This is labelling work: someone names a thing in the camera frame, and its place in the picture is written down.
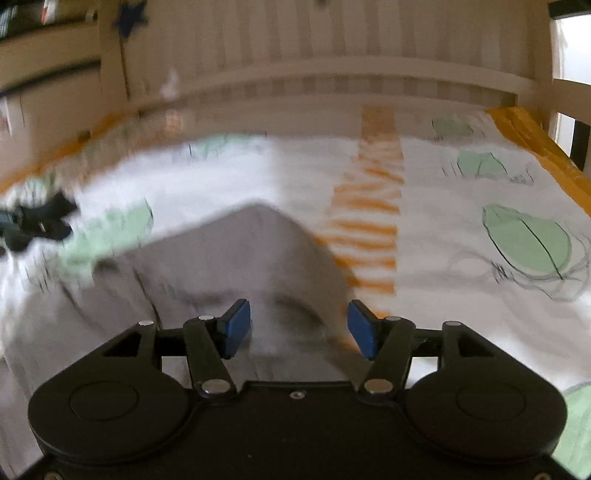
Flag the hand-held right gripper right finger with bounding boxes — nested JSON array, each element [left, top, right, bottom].
[[347, 299, 498, 398]]

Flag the leaf printed white duvet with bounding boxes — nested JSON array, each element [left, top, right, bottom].
[[0, 106, 591, 467]]

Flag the blue star decoration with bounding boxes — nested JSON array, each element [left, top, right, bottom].
[[113, 0, 148, 38]]

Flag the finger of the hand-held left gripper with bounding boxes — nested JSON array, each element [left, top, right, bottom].
[[25, 191, 78, 241]]

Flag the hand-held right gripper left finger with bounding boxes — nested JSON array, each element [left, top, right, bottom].
[[100, 299, 252, 398]]

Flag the orange bed sheet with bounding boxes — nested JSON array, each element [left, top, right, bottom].
[[487, 106, 591, 208]]

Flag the grey knitted hoodie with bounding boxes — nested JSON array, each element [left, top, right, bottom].
[[0, 200, 370, 384]]

